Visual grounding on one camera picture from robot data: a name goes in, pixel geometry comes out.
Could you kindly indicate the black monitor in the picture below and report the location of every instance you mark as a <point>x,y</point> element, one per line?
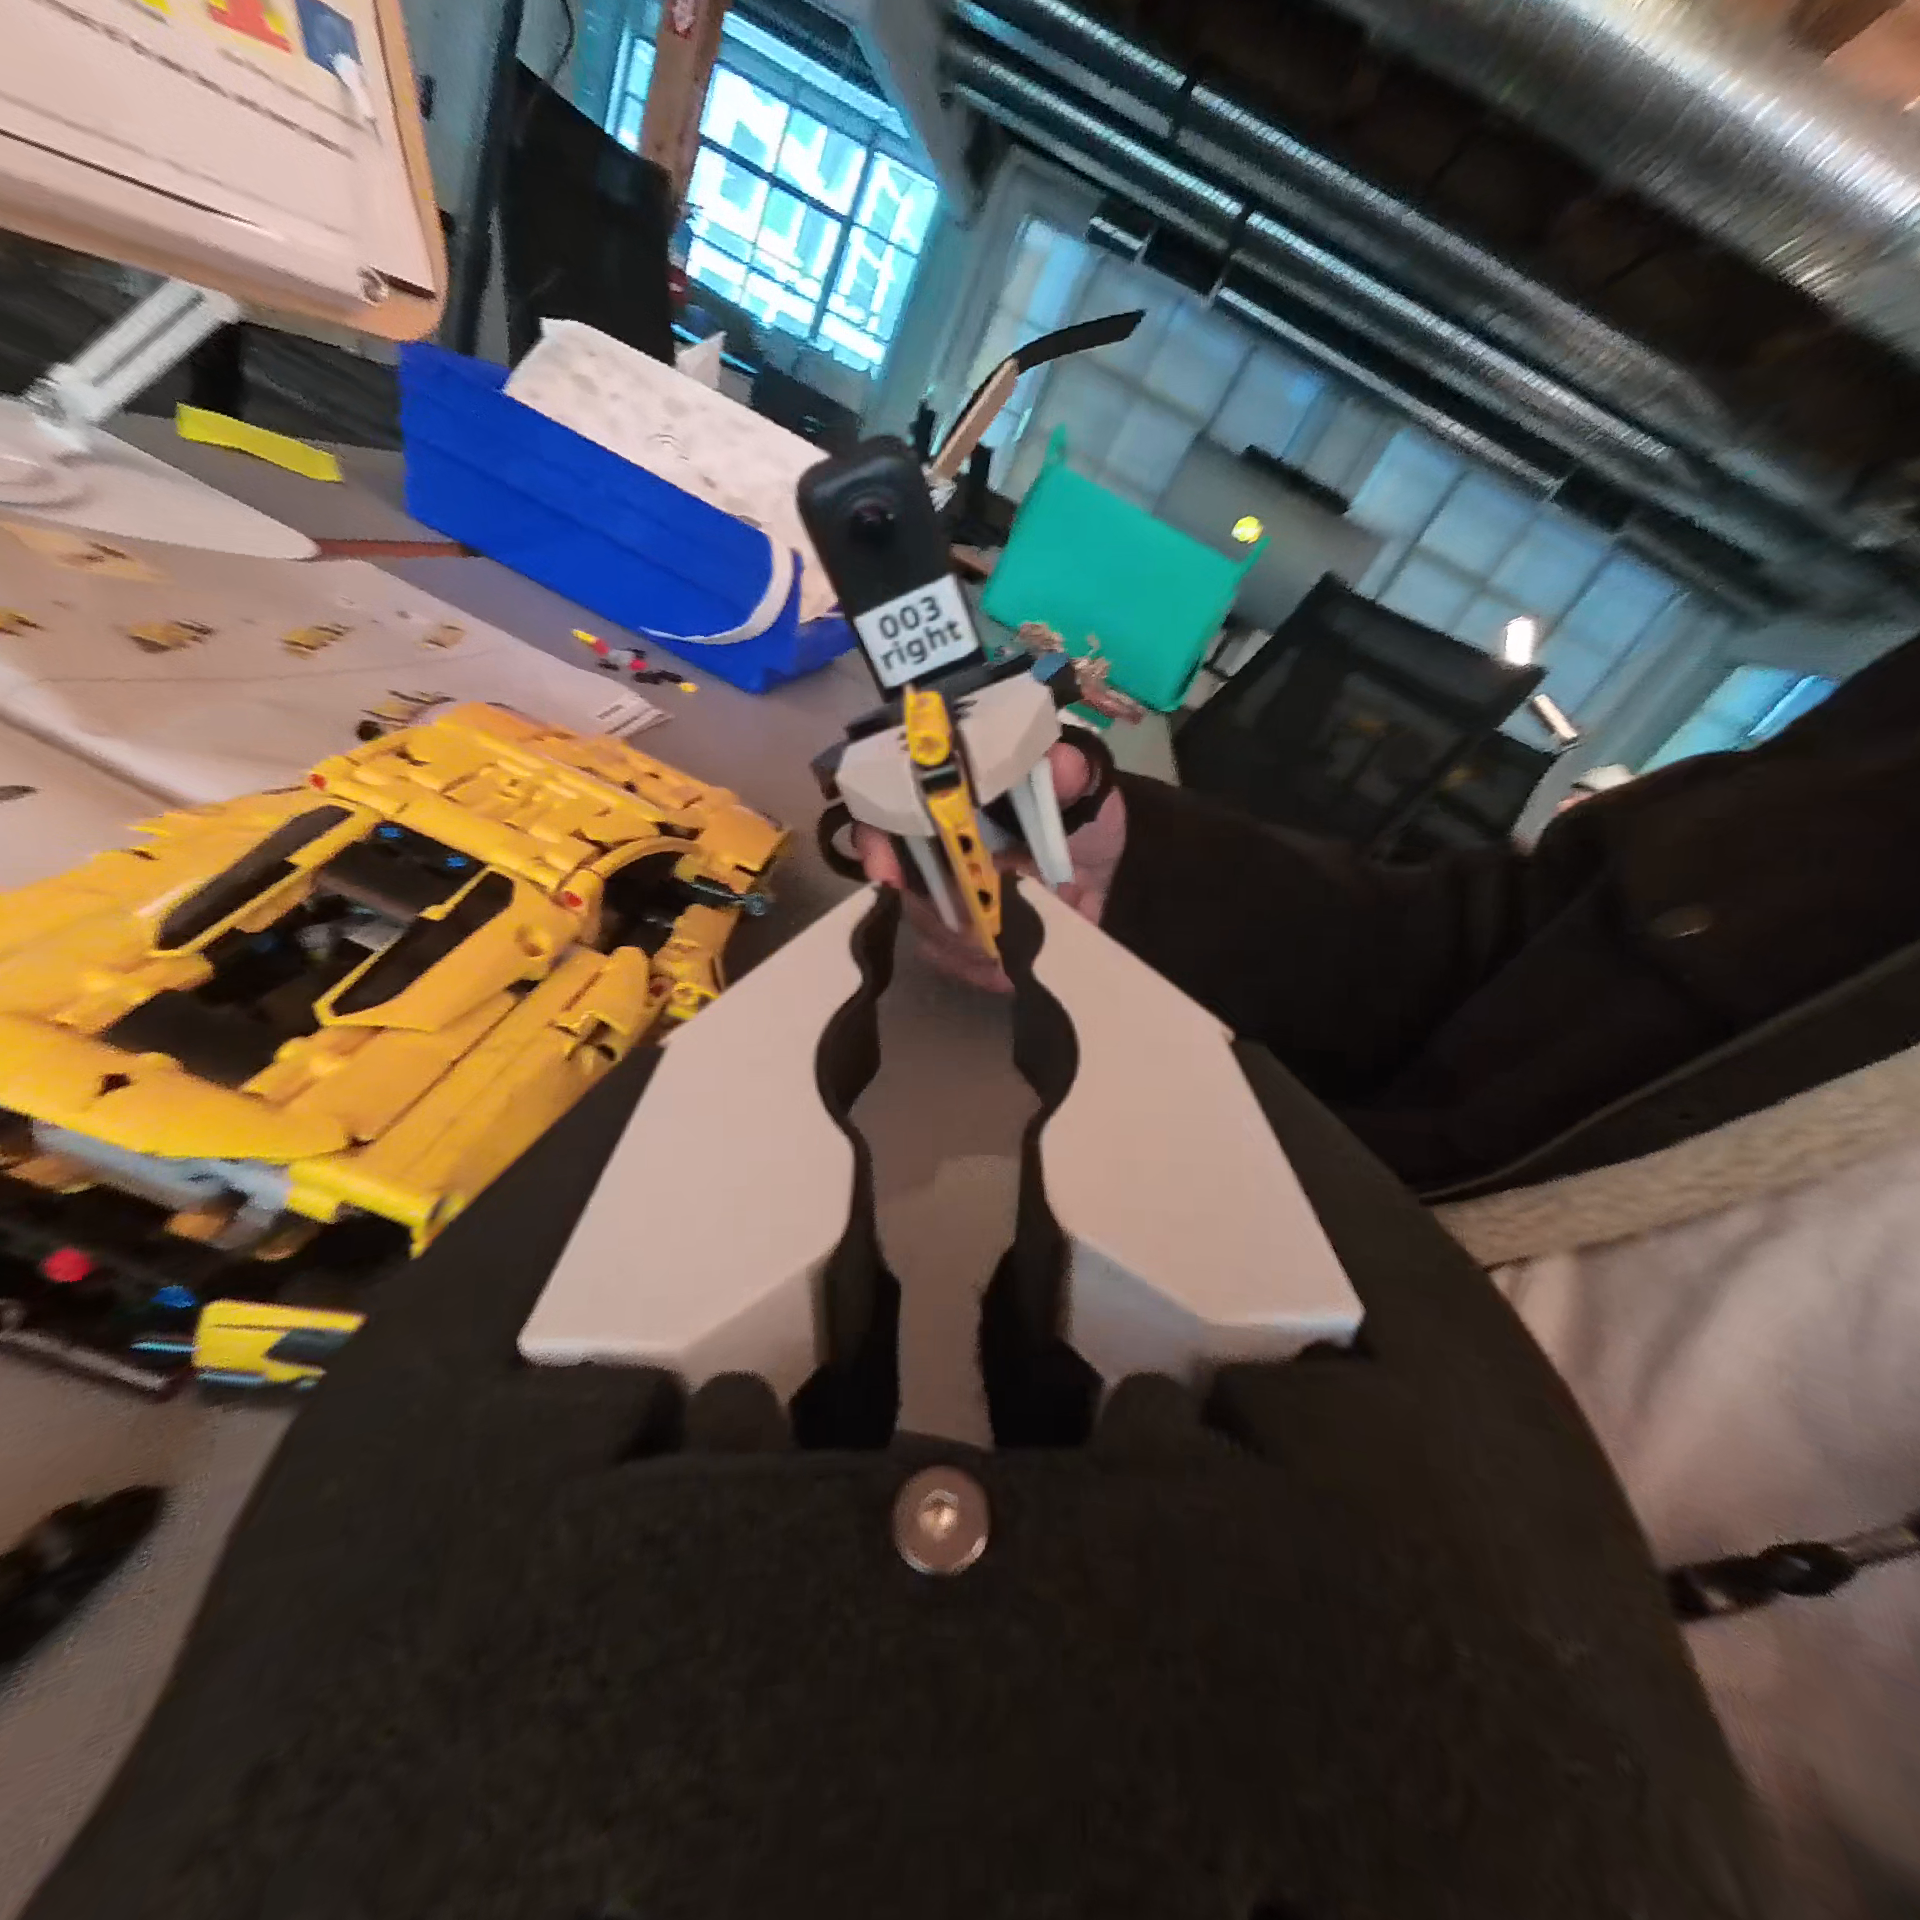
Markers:
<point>586,255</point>

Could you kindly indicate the person's right hand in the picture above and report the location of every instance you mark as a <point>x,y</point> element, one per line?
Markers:
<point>1094,870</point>

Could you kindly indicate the yellow and black brick strip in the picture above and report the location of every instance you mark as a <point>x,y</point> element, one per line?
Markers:
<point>949,810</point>

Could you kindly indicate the grey desk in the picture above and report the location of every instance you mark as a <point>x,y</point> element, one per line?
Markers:
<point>722,751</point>

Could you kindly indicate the wooden stick with black tip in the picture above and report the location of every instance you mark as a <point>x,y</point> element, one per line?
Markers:
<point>975,413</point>

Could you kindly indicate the black office chair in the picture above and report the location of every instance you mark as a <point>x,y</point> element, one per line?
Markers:
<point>1349,704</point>

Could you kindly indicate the black brick piece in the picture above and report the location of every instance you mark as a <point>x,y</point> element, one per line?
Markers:
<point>77,1559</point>

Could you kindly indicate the wooden post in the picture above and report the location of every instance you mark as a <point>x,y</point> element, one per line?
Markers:
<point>682,89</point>

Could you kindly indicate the yellow tape strip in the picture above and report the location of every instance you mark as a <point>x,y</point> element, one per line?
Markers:
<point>254,442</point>

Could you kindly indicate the blue plastic bin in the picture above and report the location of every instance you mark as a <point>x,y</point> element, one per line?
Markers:
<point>570,511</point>

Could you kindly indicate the teal bag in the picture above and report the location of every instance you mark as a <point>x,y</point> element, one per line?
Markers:
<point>1110,586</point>

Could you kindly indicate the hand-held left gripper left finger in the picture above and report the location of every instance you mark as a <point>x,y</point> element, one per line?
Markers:
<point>705,1201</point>

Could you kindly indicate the few small loose brick parts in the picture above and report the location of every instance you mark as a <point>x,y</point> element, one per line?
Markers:
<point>630,661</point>

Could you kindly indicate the white document stand base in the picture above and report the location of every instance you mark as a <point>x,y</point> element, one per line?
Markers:
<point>119,494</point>

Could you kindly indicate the wooden document stand board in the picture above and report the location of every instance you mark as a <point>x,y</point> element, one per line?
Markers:
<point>422,210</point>

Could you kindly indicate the patterned white paper sheet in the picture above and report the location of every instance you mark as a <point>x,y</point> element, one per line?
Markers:
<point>662,405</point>

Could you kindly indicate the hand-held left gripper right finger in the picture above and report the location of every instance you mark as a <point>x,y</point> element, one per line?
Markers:
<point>1186,1201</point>

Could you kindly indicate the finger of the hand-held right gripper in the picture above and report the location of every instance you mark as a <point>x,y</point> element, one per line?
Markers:
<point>1010,743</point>
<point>879,779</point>

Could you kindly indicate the small open instruction booklet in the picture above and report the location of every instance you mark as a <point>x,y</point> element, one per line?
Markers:
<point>226,586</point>

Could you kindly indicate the yellow toy brick car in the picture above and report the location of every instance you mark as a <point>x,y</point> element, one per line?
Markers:
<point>451,961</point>

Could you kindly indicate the metal air duct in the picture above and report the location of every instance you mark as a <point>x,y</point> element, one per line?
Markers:
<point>1724,149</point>

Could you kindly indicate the person's right forearm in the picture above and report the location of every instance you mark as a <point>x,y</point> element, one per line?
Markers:
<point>1349,975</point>

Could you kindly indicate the printed instruction sheet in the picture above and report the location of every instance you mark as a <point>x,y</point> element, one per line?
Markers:
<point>182,136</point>

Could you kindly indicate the paned window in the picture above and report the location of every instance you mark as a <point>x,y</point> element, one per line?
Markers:
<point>797,224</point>

